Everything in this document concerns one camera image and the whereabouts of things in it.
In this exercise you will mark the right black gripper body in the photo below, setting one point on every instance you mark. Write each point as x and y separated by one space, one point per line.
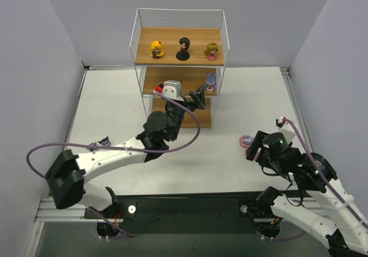
256 143

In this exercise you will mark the purple cat toy middle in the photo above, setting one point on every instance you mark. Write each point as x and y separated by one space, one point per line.
104 142

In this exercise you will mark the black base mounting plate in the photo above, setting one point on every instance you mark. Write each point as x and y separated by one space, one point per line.
203 213

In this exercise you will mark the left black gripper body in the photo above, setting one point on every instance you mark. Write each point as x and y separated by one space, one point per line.
184 104

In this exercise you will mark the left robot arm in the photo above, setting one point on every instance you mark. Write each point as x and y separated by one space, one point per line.
69 177

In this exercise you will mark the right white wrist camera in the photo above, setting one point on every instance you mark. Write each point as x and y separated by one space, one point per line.
286 129

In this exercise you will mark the blonde pink dress doll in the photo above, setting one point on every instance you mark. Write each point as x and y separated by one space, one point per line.
211 51

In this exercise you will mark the yellow haired doll toy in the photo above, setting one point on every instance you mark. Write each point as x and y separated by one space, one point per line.
156 50

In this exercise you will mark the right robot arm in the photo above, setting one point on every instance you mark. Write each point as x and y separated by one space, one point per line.
344 231

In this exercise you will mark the black haired doll toy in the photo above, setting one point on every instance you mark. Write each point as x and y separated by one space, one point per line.
183 53

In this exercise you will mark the white wire wooden shelf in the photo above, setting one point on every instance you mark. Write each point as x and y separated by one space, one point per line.
201 27

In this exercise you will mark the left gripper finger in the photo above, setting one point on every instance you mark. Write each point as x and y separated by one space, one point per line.
198 93
199 102

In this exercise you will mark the purple bunny pink donut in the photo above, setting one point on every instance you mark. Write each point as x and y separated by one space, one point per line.
246 141

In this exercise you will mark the small purple bunny toy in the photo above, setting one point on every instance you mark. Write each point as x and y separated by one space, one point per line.
210 83

